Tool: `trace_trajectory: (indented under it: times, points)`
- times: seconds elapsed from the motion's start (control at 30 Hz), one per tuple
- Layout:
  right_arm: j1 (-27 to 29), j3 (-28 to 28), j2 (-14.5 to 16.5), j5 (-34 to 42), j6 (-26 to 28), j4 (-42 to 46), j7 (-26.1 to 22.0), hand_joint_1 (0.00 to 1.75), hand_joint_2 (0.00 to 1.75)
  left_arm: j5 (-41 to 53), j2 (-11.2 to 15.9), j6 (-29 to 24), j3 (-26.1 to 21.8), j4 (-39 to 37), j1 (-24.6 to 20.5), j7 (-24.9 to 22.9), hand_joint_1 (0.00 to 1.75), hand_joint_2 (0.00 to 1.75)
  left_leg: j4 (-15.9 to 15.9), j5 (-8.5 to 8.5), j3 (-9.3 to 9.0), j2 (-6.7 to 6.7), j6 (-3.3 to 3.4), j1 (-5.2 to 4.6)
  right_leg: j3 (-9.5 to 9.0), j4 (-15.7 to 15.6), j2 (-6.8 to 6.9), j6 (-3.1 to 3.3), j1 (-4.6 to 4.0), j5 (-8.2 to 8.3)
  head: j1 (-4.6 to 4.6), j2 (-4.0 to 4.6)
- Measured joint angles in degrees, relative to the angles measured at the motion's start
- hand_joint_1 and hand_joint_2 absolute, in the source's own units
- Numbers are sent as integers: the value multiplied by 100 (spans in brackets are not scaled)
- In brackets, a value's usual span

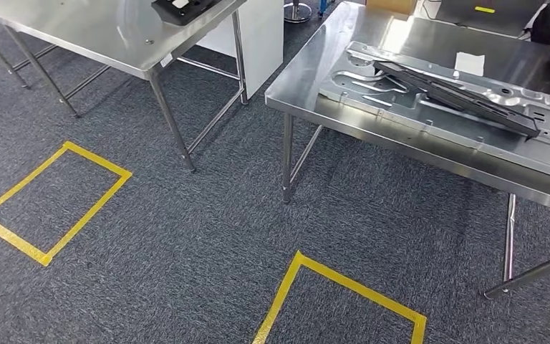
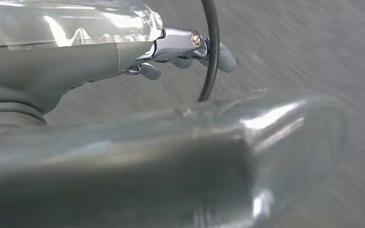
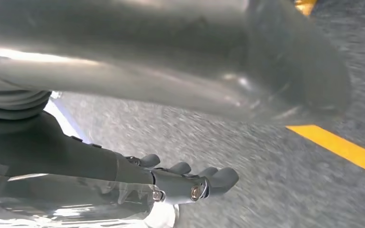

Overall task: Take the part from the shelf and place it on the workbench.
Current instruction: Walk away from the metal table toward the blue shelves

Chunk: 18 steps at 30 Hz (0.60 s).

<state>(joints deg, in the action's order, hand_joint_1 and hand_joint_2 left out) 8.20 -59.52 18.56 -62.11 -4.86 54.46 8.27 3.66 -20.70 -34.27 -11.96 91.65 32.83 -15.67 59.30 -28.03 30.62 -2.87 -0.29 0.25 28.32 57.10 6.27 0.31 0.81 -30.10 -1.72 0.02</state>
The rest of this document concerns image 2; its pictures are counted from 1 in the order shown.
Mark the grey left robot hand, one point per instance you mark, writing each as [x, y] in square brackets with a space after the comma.
[138, 176]

